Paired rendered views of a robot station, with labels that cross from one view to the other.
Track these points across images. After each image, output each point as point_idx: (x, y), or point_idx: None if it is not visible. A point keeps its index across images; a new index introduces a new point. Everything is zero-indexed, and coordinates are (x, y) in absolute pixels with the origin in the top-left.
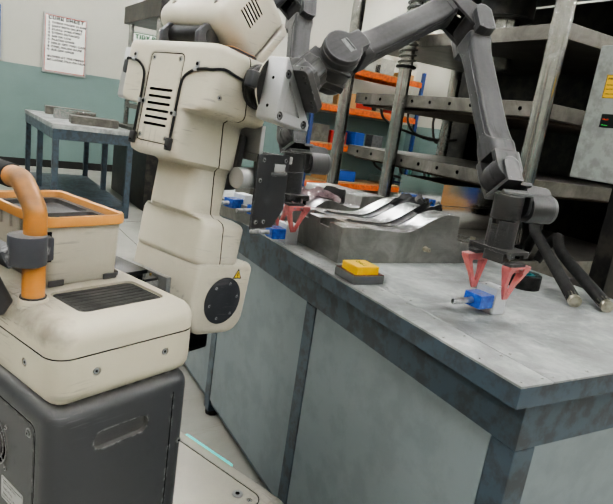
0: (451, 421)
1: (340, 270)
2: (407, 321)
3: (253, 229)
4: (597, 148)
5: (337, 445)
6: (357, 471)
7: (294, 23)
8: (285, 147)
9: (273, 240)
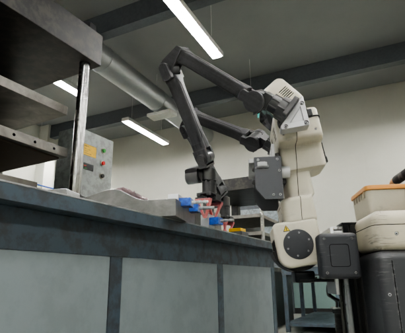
0: (265, 272)
1: (244, 232)
2: (265, 240)
3: (194, 224)
4: (84, 180)
5: (242, 330)
6: (250, 330)
7: (183, 81)
8: (209, 165)
9: (212, 228)
